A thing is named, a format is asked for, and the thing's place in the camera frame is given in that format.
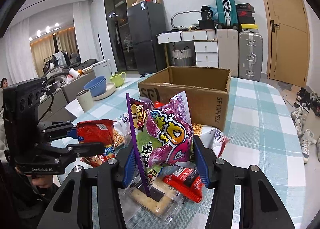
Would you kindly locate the clear cracker packet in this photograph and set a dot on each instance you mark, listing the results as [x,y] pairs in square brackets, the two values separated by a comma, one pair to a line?
[165,202]

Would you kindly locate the purple candy snack bag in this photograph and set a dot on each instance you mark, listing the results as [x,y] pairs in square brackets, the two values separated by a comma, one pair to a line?
[160,135]

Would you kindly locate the small red snack packet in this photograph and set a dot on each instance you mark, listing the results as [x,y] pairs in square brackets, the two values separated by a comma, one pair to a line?
[187,182]

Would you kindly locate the blue bowl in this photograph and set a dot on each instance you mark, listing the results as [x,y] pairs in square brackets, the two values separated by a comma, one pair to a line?
[96,86]

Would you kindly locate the cream plate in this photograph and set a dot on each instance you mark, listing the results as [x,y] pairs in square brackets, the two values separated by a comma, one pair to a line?
[110,89]

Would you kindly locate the brown cardboard box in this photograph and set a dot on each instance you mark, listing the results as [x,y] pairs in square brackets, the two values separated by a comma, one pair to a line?
[206,88]

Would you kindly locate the silver suitcase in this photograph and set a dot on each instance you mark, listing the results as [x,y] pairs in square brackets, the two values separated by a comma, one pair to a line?
[250,56]

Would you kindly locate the stacked shoe boxes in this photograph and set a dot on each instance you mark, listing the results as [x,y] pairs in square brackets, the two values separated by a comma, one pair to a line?
[246,18]

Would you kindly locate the woven laundry basket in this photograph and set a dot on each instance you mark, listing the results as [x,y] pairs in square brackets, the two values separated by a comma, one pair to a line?
[183,58]

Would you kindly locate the grey sofa with clothes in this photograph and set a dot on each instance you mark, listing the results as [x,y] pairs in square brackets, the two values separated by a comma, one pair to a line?
[60,87]

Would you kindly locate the black refrigerator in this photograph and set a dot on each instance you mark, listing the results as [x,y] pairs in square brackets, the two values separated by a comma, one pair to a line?
[146,21]

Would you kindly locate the teal suitcase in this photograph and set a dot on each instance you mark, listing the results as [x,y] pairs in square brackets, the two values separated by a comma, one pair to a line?
[226,14]

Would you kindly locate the beige suitcase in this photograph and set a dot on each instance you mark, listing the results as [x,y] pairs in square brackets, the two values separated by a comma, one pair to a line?
[228,50]

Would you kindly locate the white drawer desk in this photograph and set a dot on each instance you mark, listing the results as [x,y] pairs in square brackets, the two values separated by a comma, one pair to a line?
[202,42]

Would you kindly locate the white electric kettle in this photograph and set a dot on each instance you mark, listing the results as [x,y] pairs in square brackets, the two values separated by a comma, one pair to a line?
[102,68]

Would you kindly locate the red chip bag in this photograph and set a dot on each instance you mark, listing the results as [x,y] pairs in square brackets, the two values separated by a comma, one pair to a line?
[97,131]

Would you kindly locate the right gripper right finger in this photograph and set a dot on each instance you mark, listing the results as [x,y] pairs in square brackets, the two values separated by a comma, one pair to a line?
[216,174]

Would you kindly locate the green ceramic pitcher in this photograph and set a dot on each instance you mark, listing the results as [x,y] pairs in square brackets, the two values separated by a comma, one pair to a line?
[118,79]

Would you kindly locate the teal checked tablecloth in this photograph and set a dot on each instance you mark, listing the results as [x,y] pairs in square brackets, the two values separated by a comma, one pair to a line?
[261,133]

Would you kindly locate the white noodle snack bag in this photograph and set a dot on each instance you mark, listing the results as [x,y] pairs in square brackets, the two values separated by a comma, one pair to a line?
[211,137]

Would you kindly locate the beige tumbler cup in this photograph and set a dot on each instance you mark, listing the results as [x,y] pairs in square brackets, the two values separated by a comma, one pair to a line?
[85,100]

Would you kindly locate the dark glass cabinet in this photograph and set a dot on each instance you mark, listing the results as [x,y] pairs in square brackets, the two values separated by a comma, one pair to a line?
[119,33]

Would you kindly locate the wooden door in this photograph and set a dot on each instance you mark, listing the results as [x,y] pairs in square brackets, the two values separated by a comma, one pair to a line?
[288,41]

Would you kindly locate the black camera box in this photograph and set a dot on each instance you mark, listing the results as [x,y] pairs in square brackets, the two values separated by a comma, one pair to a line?
[21,101]

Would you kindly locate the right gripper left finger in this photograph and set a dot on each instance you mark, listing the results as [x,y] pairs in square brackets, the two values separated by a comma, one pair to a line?
[114,174]

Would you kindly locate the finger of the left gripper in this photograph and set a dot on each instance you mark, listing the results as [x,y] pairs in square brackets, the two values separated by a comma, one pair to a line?
[75,132]
[74,151]

